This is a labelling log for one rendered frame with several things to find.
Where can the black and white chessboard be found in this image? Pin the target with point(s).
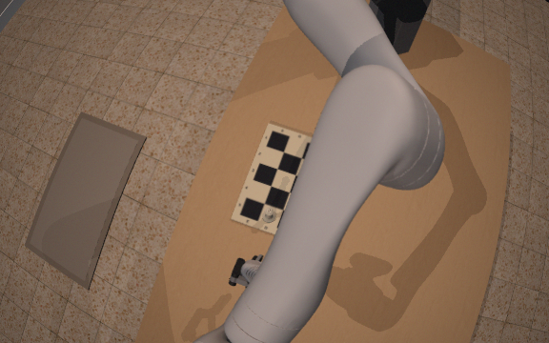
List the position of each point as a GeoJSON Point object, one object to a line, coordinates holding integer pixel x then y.
{"type": "Point", "coordinates": [271, 177]}

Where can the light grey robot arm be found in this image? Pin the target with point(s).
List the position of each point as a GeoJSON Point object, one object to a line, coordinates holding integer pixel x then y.
{"type": "Point", "coordinates": [375, 128]}

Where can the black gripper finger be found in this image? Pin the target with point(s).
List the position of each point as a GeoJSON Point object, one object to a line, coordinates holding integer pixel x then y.
{"type": "Point", "coordinates": [236, 276]}

